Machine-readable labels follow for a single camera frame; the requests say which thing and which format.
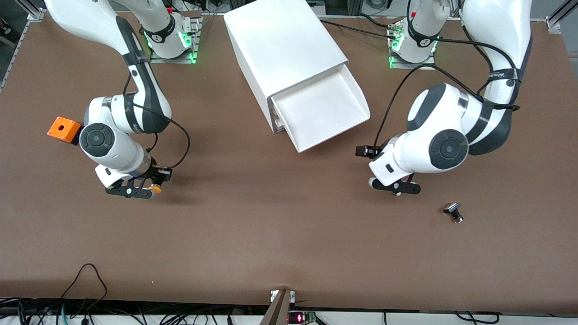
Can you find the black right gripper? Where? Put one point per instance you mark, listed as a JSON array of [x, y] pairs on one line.
[[156, 173]]

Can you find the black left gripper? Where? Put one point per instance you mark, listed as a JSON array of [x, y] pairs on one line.
[[374, 152]]

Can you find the orange push button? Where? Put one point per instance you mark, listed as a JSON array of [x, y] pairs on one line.
[[156, 189]]

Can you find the white plastic drawer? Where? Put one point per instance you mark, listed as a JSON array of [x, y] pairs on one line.
[[279, 126], [320, 113]]

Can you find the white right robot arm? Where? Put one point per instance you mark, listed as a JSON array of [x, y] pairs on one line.
[[108, 144]]

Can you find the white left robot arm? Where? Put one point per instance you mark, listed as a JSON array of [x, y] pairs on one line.
[[447, 149]]

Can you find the white drawer cabinet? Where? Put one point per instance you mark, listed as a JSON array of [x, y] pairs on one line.
[[280, 40]]

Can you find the device with red display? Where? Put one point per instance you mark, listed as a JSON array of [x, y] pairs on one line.
[[300, 318]]

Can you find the black right camera mount bar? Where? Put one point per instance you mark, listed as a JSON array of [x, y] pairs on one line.
[[126, 192]]

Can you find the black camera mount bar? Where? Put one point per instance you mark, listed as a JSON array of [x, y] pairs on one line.
[[126, 192], [402, 187]]

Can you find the black left camera mount bar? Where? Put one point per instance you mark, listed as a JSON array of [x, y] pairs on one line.
[[402, 187]]

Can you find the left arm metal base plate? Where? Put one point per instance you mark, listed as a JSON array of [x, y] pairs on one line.
[[413, 66]]

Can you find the black capped metal switch part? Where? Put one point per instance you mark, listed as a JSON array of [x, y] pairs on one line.
[[453, 210]]

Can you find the orange button enclosure box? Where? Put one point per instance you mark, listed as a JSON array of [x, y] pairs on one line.
[[63, 128]]

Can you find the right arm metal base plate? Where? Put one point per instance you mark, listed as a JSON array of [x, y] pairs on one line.
[[171, 60]]

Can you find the metal table edge bracket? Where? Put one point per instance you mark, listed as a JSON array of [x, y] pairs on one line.
[[277, 309]]

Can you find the aluminium frame profile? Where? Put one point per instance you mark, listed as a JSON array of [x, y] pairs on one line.
[[35, 13], [557, 20]]

